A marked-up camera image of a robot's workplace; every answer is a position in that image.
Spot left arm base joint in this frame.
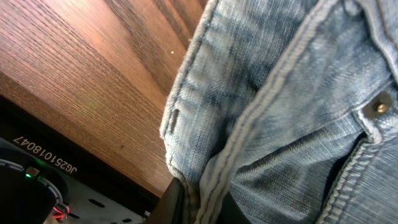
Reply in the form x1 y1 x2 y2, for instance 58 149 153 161
1 147 70 223

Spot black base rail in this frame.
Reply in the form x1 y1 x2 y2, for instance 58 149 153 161
1 98 159 223

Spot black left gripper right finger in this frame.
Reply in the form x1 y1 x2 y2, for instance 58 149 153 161
217 192 251 224

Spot light blue denim shorts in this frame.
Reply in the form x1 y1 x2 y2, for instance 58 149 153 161
160 0 397 223

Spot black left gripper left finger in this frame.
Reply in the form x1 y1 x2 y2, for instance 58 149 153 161
142 178 184 224

